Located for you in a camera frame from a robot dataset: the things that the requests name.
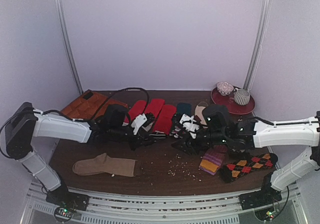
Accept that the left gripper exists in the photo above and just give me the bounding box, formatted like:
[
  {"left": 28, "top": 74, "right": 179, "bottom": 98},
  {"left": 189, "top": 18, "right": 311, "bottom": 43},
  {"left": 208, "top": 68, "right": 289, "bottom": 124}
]
[{"left": 109, "top": 125, "right": 155, "bottom": 151}]

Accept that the black white striped sock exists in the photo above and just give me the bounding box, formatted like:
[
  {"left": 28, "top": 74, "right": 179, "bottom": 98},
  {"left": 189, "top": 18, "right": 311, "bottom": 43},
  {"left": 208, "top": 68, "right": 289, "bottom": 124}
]
[{"left": 148, "top": 132, "right": 167, "bottom": 141}]

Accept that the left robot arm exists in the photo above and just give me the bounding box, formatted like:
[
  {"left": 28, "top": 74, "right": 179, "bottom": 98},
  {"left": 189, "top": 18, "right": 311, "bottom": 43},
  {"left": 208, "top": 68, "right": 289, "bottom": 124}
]
[{"left": 0, "top": 102, "right": 155, "bottom": 206}]

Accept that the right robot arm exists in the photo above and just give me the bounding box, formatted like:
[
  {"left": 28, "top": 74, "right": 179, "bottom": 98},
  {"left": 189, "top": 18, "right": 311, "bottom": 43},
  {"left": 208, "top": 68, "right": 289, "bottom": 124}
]
[{"left": 171, "top": 104, "right": 320, "bottom": 205}]

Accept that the red sock right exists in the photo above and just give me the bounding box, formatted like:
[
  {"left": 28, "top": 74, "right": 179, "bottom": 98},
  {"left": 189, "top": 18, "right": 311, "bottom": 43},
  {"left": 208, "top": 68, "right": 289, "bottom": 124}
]
[{"left": 153, "top": 104, "right": 177, "bottom": 135}]

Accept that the red sock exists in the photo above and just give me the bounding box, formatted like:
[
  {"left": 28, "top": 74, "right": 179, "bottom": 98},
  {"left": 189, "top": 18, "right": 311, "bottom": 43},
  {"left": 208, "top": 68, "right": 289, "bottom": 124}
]
[
  {"left": 153, "top": 104, "right": 177, "bottom": 135},
  {"left": 143, "top": 99, "right": 165, "bottom": 132},
  {"left": 128, "top": 100, "right": 147, "bottom": 121}
]

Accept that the beige striped sock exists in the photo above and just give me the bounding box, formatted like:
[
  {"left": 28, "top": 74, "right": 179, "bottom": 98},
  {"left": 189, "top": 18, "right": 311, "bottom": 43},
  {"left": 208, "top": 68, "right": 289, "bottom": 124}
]
[{"left": 194, "top": 101, "right": 208, "bottom": 118}]

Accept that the red sock left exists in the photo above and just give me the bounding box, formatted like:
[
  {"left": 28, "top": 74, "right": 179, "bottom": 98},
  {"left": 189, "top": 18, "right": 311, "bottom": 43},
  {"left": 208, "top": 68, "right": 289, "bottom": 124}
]
[{"left": 128, "top": 100, "right": 147, "bottom": 121}]

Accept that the dark green reindeer sock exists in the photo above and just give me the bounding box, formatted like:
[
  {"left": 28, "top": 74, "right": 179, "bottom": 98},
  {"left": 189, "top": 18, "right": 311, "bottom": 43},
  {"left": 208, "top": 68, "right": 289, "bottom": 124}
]
[{"left": 169, "top": 102, "right": 193, "bottom": 139}]

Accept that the red sock middle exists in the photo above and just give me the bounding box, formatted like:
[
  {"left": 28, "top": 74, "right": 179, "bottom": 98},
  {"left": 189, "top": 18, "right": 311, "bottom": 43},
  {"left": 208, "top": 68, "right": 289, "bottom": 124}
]
[{"left": 143, "top": 99, "right": 165, "bottom": 132}]

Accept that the purple yellow sock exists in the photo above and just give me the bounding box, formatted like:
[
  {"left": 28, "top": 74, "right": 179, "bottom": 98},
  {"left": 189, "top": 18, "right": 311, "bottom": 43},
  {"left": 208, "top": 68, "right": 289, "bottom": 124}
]
[{"left": 198, "top": 145, "right": 228, "bottom": 175}]

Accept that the tan sock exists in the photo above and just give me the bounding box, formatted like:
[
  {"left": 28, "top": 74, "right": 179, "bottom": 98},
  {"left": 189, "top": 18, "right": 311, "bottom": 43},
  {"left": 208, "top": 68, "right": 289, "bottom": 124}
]
[{"left": 72, "top": 153, "right": 142, "bottom": 177}]

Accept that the dark red plate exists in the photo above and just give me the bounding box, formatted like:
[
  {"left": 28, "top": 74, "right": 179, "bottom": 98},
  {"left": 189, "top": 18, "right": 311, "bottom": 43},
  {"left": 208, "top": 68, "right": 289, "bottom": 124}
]
[{"left": 211, "top": 87, "right": 256, "bottom": 115}]

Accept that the orange divided organizer tray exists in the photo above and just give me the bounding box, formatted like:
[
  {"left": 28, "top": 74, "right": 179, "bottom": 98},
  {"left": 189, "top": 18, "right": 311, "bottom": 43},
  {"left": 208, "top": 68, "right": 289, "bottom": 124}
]
[{"left": 60, "top": 89, "right": 130, "bottom": 121}]

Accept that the patterned white bowl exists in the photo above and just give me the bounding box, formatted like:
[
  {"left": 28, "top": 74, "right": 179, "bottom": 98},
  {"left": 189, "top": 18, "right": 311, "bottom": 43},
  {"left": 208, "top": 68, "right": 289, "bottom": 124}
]
[{"left": 216, "top": 81, "right": 234, "bottom": 96}]

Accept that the black orange argyle sock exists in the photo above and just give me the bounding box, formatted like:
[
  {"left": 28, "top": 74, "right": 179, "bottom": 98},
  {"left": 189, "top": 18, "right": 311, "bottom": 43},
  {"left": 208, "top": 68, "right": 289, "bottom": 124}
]
[{"left": 218, "top": 153, "right": 278, "bottom": 183}]

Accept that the striped grey cup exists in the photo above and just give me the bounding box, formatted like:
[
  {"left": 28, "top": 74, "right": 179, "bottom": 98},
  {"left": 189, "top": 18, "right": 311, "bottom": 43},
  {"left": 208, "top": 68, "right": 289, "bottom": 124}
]
[{"left": 234, "top": 88, "right": 251, "bottom": 106}]

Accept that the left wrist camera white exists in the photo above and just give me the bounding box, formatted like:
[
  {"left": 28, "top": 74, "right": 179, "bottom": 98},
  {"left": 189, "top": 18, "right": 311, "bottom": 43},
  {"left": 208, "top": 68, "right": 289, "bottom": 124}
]
[{"left": 131, "top": 113, "right": 148, "bottom": 135}]

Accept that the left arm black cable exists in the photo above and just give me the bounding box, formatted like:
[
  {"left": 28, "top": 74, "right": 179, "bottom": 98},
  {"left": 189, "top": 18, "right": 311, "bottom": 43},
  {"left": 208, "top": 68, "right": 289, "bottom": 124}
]
[{"left": 93, "top": 86, "right": 151, "bottom": 121}]

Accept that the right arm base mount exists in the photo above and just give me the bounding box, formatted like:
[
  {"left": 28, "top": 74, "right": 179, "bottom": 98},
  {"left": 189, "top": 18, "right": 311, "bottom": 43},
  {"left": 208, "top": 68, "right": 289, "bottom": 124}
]
[{"left": 239, "top": 188, "right": 282, "bottom": 222}]

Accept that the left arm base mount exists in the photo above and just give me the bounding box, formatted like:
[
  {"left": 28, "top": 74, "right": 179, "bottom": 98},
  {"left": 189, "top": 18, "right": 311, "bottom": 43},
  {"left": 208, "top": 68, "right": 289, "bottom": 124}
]
[{"left": 45, "top": 190, "right": 90, "bottom": 223}]

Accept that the right aluminium frame post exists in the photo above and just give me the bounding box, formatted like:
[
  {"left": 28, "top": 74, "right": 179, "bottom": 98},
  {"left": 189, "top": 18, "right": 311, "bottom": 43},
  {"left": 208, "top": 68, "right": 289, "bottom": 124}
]
[{"left": 243, "top": 0, "right": 272, "bottom": 91}]

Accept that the aluminium frame post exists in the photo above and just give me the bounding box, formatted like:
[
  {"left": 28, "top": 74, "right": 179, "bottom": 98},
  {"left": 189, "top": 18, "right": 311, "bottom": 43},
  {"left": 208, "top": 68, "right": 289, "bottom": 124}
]
[
  {"left": 243, "top": 0, "right": 272, "bottom": 91},
  {"left": 55, "top": 0, "right": 84, "bottom": 94}
]

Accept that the left aluminium frame post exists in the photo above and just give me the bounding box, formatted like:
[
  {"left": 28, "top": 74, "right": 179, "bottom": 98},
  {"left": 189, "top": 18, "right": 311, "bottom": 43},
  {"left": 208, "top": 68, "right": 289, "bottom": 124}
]
[{"left": 55, "top": 0, "right": 84, "bottom": 94}]

